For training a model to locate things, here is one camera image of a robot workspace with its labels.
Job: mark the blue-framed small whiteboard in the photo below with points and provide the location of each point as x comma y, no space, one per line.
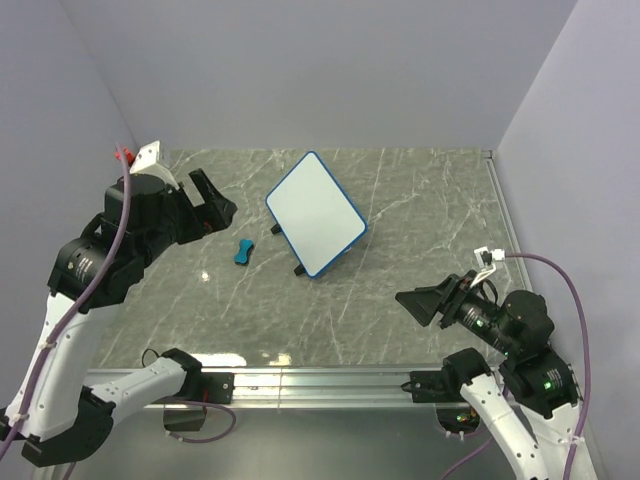
318,218

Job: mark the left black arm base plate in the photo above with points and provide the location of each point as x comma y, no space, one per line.
214,387

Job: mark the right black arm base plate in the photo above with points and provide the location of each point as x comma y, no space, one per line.
427,386

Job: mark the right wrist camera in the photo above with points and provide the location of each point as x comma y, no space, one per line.
488,260

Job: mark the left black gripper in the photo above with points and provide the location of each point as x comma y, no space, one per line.
214,215

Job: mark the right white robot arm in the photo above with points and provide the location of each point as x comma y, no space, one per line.
530,404

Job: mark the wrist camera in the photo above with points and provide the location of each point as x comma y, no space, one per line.
151,159
488,260

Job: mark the aluminium mounting rail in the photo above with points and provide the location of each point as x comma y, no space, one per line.
341,387

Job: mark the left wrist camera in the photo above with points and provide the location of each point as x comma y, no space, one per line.
151,159

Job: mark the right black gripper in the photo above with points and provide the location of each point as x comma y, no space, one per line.
423,301

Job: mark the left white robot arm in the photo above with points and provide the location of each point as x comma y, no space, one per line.
57,417

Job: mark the blue whiteboard eraser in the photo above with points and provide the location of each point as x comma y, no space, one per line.
245,250

